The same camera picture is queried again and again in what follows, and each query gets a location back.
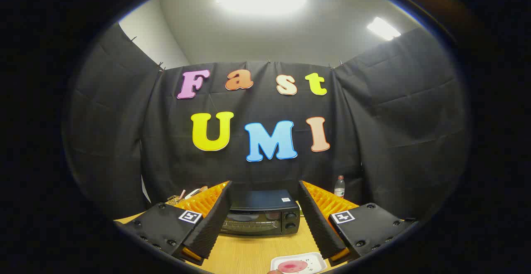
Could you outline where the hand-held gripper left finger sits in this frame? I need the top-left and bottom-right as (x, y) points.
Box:
(119, 180), (233, 266)

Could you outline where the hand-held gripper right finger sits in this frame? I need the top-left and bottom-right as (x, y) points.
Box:
(298, 180), (418, 266)

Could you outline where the white rectangular food tray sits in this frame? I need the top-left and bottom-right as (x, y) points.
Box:
(270, 252), (328, 274)

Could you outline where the pink ham slice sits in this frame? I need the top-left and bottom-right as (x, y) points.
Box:
(277, 260), (307, 274)

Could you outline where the black toaster oven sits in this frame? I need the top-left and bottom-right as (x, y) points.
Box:
(220, 189), (302, 237)

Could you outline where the small ceiling light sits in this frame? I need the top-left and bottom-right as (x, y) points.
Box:
(367, 17), (402, 41)

